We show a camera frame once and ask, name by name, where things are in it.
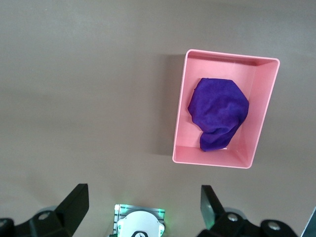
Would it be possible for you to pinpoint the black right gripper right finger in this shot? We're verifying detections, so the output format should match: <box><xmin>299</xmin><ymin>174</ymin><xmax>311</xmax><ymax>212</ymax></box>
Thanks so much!
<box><xmin>197</xmin><ymin>185</ymin><xmax>299</xmax><ymax>237</ymax></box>

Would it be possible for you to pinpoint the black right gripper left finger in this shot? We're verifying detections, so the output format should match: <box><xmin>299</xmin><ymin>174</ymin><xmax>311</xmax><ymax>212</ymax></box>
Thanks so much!
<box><xmin>0</xmin><ymin>183</ymin><xmax>89</xmax><ymax>237</ymax></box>

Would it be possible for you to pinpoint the purple microfibre cloth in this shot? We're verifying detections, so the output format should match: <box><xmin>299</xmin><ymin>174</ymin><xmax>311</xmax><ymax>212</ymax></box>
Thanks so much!
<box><xmin>187</xmin><ymin>78</ymin><xmax>250</xmax><ymax>152</ymax></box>

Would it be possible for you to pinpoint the pink plastic bin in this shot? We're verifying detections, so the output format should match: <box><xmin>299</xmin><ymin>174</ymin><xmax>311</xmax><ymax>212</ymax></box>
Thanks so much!
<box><xmin>172</xmin><ymin>48</ymin><xmax>281</xmax><ymax>170</ymax></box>

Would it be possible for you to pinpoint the aluminium frame rail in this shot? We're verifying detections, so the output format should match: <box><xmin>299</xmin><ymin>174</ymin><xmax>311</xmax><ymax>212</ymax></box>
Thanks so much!
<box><xmin>300</xmin><ymin>206</ymin><xmax>316</xmax><ymax>237</ymax></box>

